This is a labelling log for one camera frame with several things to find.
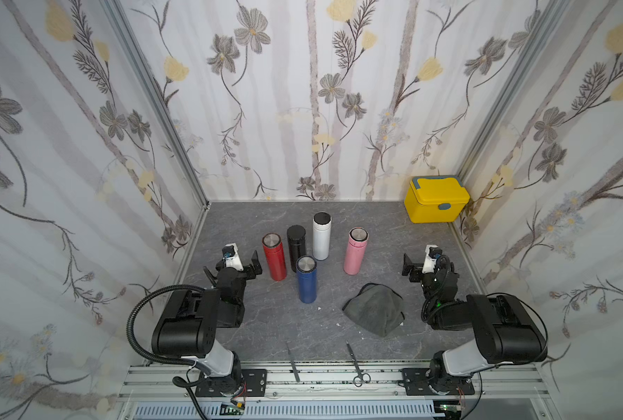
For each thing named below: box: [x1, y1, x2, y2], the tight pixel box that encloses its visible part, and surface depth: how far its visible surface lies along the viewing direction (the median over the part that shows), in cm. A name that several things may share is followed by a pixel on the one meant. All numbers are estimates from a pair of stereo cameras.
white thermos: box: [312, 211, 333, 261], surface depth 91 cm
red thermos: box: [261, 231, 287, 282], surface depth 87 cm
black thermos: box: [287, 224, 307, 273], surface depth 86 cm
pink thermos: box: [343, 226, 370, 276], surface depth 86 cm
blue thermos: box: [295, 255, 318, 304], surface depth 78 cm
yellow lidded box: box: [403, 175, 471, 224], surface depth 110 cm
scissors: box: [344, 340, 371, 388], surface depth 77 cm
